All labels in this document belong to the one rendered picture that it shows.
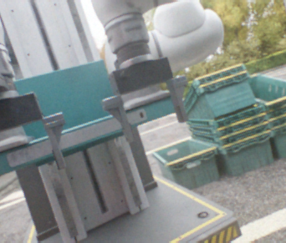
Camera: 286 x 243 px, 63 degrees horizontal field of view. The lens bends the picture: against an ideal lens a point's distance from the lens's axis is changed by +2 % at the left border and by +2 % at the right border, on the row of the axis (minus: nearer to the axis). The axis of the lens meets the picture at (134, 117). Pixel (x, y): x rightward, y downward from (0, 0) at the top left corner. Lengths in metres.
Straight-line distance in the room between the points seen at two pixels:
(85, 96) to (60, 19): 0.33
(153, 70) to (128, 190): 0.58
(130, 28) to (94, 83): 0.42
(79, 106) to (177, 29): 0.42
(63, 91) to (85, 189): 0.39
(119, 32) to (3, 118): 0.27
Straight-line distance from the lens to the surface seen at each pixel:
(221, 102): 1.80
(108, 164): 0.96
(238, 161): 1.88
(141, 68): 0.49
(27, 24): 1.02
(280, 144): 2.08
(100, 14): 0.52
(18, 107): 0.46
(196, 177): 1.83
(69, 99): 0.86
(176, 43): 0.76
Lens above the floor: 0.73
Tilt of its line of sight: 3 degrees down
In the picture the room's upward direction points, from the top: 18 degrees counter-clockwise
